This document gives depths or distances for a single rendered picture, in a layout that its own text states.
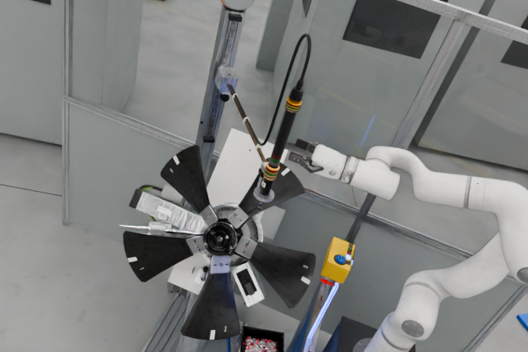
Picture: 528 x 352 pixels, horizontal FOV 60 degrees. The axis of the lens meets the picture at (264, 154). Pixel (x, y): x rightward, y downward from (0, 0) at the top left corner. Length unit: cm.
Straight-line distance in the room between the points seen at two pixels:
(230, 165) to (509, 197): 108
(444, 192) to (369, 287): 143
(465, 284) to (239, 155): 99
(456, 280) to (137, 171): 183
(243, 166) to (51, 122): 220
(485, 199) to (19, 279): 254
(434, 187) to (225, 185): 92
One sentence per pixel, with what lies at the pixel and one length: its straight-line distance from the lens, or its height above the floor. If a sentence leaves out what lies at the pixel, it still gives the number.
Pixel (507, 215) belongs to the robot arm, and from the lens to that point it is 135.
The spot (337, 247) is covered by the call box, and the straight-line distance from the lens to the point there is 200.
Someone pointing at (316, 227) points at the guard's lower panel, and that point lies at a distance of 247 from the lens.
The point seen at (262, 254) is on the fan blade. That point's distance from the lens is 168.
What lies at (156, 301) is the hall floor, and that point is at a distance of 296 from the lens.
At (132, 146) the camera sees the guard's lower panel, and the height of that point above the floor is 84.
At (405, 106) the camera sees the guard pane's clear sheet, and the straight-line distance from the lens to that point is 207.
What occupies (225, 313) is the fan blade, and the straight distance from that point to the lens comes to 174.
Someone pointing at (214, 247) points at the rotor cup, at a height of 119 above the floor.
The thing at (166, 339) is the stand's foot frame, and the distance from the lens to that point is 273.
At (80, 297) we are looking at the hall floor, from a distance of 297.
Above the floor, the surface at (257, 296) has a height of 100.
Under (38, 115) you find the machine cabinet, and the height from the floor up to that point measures 29.
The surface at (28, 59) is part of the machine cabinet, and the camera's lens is 364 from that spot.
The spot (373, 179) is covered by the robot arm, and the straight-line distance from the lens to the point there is 136.
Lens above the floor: 239
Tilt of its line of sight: 34 degrees down
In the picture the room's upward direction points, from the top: 17 degrees clockwise
